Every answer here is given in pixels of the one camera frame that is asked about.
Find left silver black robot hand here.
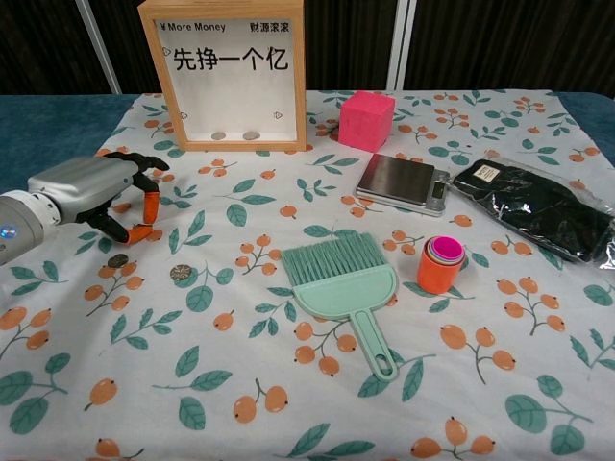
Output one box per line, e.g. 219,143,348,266
27,151,171,246

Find black gloves in plastic bag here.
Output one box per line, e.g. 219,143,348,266
450,149,615,273

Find teal table cover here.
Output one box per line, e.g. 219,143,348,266
0,90,615,203

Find magenta plastic stacking cup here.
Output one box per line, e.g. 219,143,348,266
434,235,463,263

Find mint green hand brush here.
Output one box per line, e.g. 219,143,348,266
280,232,402,382

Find wooden coin bank box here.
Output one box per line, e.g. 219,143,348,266
137,0,308,153

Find white floral tablecloth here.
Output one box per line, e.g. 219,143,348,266
0,88,615,461

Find orange plastic stacking cup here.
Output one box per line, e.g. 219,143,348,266
415,238,468,295

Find white partition post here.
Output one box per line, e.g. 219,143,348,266
74,0,123,95
385,0,417,91

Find dark slatted partition panel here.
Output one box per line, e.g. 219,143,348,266
405,0,615,93
301,0,400,92
84,0,167,95
0,0,116,96

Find silver digital pocket scale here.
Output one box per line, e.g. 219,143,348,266
353,153,454,219

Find pink foam cube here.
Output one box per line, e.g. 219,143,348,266
337,89,397,148

